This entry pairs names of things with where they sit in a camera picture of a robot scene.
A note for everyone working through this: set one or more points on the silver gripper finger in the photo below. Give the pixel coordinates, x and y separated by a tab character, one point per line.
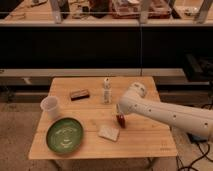
118	109

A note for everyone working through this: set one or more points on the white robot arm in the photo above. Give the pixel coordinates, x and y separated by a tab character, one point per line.
193	120

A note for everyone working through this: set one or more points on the white sponge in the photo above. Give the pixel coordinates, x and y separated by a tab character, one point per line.
108	132

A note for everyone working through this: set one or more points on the white spray bottle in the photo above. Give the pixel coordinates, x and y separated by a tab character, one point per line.
106	91

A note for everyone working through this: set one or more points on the brown board eraser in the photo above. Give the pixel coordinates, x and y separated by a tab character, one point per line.
80	94

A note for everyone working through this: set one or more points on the green plate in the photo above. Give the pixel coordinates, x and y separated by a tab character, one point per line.
64	136

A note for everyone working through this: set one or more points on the clear plastic cup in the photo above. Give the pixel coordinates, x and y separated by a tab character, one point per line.
50	106

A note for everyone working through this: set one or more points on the black box with cables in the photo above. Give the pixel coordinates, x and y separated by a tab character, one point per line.
196	139

